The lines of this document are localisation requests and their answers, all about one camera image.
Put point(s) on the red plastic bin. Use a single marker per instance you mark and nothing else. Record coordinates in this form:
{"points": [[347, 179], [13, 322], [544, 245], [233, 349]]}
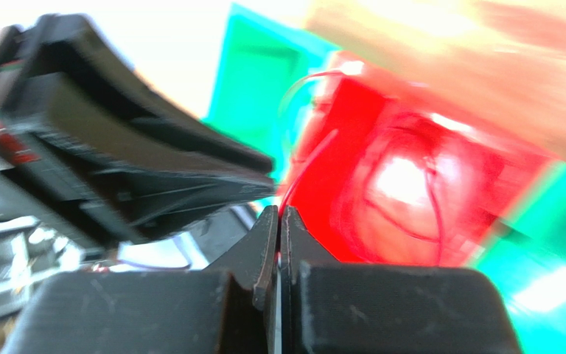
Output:
{"points": [[384, 171]]}

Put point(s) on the green plastic bin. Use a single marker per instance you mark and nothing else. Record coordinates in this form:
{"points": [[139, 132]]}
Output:
{"points": [[525, 258], [260, 60]]}

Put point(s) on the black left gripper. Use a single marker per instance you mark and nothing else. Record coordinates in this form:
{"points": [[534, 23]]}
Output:
{"points": [[55, 136]]}

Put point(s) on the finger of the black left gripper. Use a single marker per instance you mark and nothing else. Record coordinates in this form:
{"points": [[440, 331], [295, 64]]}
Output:
{"points": [[122, 117], [140, 205]]}

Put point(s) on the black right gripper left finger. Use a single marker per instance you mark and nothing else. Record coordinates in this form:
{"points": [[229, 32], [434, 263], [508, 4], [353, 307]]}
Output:
{"points": [[228, 307]]}

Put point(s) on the left green plastic bin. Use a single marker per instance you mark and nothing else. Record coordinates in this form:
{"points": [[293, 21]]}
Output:
{"points": [[260, 60]]}

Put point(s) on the right green plastic bin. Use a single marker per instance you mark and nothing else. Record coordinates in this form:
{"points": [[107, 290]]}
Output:
{"points": [[525, 258]]}

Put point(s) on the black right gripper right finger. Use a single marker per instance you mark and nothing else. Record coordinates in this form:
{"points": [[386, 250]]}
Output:
{"points": [[334, 307]]}

